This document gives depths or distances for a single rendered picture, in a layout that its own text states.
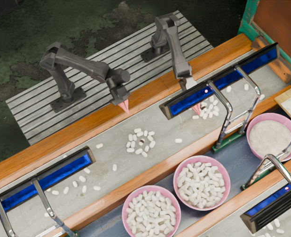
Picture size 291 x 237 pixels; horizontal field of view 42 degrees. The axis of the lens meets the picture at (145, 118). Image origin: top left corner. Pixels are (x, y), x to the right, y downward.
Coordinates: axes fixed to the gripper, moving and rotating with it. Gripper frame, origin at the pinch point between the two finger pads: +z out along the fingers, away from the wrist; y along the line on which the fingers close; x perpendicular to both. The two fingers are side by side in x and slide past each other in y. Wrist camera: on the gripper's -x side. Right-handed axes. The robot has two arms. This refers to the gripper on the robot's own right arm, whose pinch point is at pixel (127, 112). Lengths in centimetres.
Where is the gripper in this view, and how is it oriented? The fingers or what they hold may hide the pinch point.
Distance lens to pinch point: 183.9
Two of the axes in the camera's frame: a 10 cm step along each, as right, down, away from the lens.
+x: -3.2, -1.2, 9.4
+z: 4.2, 8.7, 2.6
